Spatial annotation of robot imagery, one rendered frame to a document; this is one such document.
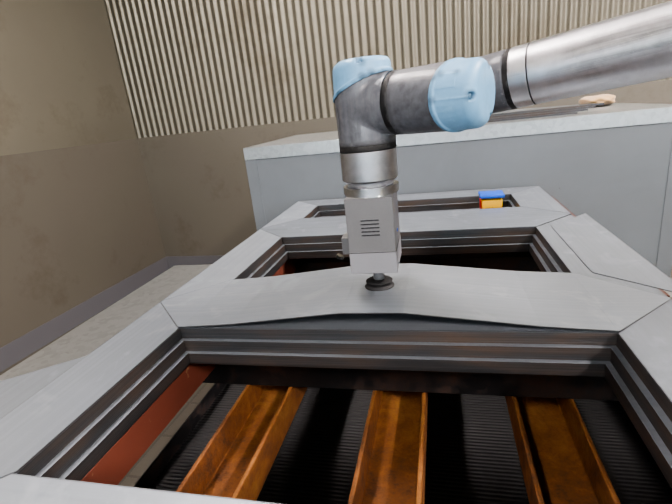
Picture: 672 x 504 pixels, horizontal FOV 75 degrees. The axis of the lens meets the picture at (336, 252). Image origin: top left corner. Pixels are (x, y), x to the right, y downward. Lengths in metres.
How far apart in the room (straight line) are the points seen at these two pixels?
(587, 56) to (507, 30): 2.47
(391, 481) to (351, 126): 0.45
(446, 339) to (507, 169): 0.92
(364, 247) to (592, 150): 1.00
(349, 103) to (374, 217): 0.14
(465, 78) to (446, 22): 2.56
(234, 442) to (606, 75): 0.68
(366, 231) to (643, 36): 0.36
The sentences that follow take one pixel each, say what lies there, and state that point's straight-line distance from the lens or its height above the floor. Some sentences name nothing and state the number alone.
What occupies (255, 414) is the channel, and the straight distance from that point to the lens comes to 0.77.
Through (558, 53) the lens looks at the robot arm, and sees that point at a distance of 0.60.
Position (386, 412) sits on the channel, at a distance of 0.73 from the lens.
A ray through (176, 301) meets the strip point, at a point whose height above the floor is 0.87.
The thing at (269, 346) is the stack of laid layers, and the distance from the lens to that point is 0.61.
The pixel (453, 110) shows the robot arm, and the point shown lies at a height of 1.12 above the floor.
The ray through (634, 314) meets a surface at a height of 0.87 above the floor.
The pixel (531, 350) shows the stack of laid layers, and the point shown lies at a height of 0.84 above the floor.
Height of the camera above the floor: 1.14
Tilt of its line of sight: 18 degrees down
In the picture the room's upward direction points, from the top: 6 degrees counter-clockwise
